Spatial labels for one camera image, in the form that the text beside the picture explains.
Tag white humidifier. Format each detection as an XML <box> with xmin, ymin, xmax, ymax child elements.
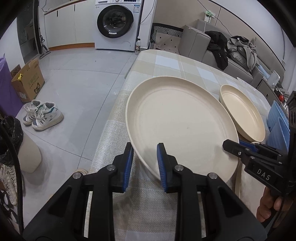
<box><xmin>267</xmin><ymin>70</ymin><xmax>280</xmax><ymax>88</ymax></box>

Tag light blue bowl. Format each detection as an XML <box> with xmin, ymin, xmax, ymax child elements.
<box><xmin>267</xmin><ymin>101</ymin><xmax>289</xmax><ymax>131</ymax></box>

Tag grey low cabinet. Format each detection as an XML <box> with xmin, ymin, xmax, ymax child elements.
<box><xmin>257</xmin><ymin>79</ymin><xmax>285</xmax><ymax>110</ymax></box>

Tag black jacket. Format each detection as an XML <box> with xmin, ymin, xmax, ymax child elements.
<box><xmin>205</xmin><ymin>31</ymin><xmax>228</xmax><ymax>70</ymax></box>

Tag white sneaker right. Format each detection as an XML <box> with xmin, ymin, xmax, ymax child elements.
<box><xmin>32</xmin><ymin>102</ymin><xmax>64</xmax><ymax>131</ymax></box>

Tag person's right hand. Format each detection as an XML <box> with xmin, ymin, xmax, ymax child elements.
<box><xmin>256</xmin><ymin>187</ymin><xmax>282</xmax><ymax>222</ymax></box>

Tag medium blue bowl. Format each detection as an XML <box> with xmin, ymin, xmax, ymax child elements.
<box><xmin>267</xmin><ymin>117</ymin><xmax>290</xmax><ymax>154</ymax></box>

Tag white washing machine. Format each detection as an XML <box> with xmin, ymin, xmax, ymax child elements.
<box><xmin>93</xmin><ymin>0</ymin><xmax>143</xmax><ymax>52</ymax></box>

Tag large beige plate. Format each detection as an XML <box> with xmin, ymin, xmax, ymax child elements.
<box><xmin>125</xmin><ymin>76</ymin><xmax>238</xmax><ymax>182</ymax></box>

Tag grey sofa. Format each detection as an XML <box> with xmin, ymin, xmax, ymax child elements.
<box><xmin>179</xmin><ymin>19</ymin><xmax>286</xmax><ymax>88</ymax></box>

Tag white sneaker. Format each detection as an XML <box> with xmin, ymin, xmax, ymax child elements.
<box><xmin>32</xmin><ymin>102</ymin><xmax>64</xmax><ymax>131</ymax></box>
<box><xmin>23</xmin><ymin>99</ymin><xmax>42</xmax><ymax>126</ymax></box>

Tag grey hooded jacket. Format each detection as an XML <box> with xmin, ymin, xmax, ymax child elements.
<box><xmin>227</xmin><ymin>36</ymin><xmax>258</xmax><ymax>72</ymax></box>

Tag wall power socket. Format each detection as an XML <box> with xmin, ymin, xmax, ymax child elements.
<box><xmin>204</xmin><ymin>10</ymin><xmax>215</xmax><ymax>23</ymax></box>

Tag white trash bin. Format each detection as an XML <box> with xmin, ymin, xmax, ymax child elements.
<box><xmin>18</xmin><ymin>133</ymin><xmax>42</xmax><ymax>173</ymax></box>

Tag plastic water bottle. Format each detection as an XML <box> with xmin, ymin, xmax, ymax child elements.
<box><xmin>135</xmin><ymin>39</ymin><xmax>141</xmax><ymax>53</ymax></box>

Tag cardboard box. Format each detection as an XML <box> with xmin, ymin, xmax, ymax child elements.
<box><xmin>11</xmin><ymin>59</ymin><xmax>45</xmax><ymax>103</ymax></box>

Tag white kitchen cabinets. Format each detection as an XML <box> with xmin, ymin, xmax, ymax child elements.
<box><xmin>44</xmin><ymin>1</ymin><xmax>95</xmax><ymax>51</ymax></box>

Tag white sneaker left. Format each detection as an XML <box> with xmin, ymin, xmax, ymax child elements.
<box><xmin>23</xmin><ymin>99</ymin><xmax>42</xmax><ymax>126</ymax></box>

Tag cream yellow plate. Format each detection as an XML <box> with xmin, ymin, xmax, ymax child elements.
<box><xmin>219</xmin><ymin>84</ymin><xmax>265</xmax><ymax>143</ymax></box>

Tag purple bag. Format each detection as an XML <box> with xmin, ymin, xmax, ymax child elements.
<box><xmin>0</xmin><ymin>55</ymin><xmax>23</xmax><ymax>117</ymax></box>

